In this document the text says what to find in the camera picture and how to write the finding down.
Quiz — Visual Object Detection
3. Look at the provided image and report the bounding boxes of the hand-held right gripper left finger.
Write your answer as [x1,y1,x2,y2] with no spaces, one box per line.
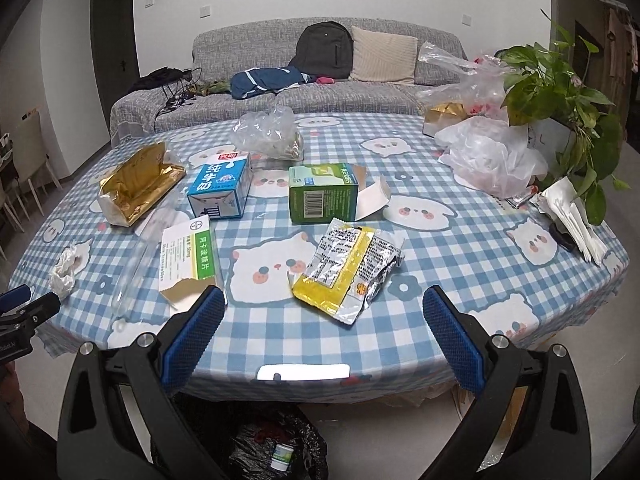
[59,285,241,480]

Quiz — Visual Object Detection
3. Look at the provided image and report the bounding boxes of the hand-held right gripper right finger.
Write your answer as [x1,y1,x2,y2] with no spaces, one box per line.
[422,285,591,480]

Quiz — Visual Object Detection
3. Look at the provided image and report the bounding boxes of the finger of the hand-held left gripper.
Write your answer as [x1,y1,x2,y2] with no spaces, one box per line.
[0,292,62,333]
[0,284,32,313]

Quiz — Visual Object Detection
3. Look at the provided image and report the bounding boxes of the white green medicine box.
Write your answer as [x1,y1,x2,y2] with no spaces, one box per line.
[158,219,228,308]

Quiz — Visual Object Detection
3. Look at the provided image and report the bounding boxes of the black trash bag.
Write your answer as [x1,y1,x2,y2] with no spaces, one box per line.
[150,395,331,480]

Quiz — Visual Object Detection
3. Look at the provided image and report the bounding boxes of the yellow silver snack wrapper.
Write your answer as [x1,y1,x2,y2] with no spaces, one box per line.
[286,217,406,327]

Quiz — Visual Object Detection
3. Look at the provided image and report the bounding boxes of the blue milk carton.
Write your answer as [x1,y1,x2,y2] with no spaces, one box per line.
[186,152,253,221]

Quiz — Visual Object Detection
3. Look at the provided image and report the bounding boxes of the gold tissue pack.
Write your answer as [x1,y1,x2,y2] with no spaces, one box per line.
[97,141,187,228]

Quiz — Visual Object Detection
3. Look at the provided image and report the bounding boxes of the green cardboard box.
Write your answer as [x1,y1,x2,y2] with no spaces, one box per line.
[287,162,391,225]

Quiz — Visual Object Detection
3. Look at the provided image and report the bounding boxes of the crumpled white tissue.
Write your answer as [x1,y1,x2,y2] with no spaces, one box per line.
[49,242,91,297]

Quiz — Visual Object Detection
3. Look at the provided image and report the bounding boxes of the clear plastic film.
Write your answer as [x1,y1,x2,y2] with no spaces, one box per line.
[107,195,201,321]

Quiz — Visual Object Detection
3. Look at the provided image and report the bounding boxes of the white bottle green label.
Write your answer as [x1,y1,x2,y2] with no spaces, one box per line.
[271,442,294,472]

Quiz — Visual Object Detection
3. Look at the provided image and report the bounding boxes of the beige dining chair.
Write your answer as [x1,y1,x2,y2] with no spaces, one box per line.
[10,110,51,221]

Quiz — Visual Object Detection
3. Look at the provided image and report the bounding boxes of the small red silver tube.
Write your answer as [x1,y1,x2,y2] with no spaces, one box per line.
[505,185,541,208]

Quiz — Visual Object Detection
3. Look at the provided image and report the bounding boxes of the white paper napkins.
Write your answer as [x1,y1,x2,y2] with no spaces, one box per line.
[537,177,608,266]

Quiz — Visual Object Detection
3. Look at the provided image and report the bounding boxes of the white plastic bag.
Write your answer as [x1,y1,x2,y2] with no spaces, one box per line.
[434,116,550,198]

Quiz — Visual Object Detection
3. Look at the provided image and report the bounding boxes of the clear bag of seeds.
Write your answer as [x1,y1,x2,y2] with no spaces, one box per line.
[229,106,306,166]

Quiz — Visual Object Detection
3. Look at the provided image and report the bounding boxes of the small gold tissue box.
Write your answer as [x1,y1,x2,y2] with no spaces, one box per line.
[422,101,468,137]

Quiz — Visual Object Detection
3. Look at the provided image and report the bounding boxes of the green cloth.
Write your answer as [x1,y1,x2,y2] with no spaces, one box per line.
[192,80,232,97]

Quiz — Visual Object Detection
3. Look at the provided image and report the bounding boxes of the black clothing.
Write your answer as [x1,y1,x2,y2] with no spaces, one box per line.
[125,66,193,93]

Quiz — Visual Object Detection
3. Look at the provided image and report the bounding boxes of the clear plastic bag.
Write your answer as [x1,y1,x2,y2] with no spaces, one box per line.
[415,41,516,121]

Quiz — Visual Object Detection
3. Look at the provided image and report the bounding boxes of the blue jacket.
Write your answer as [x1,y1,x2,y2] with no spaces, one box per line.
[230,66,316,100]

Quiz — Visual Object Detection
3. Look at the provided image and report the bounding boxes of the dark door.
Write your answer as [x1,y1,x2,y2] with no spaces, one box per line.
[91,0,138,106]

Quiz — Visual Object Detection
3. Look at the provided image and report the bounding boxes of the green potted plant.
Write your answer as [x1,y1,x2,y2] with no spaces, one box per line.
[500,10,631,226]

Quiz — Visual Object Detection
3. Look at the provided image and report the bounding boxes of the beige pillow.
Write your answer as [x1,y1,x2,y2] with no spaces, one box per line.
[348,26,419,86]

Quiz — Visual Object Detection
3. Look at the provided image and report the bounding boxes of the grey sofa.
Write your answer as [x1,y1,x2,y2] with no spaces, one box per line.
[109,17,471,146]

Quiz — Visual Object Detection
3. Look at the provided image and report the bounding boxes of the dark grey backpack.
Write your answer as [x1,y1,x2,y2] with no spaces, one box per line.
[288,21,354,81]

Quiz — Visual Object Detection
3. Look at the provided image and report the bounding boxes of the black cables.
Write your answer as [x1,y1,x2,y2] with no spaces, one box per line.
[159,70,201,111]

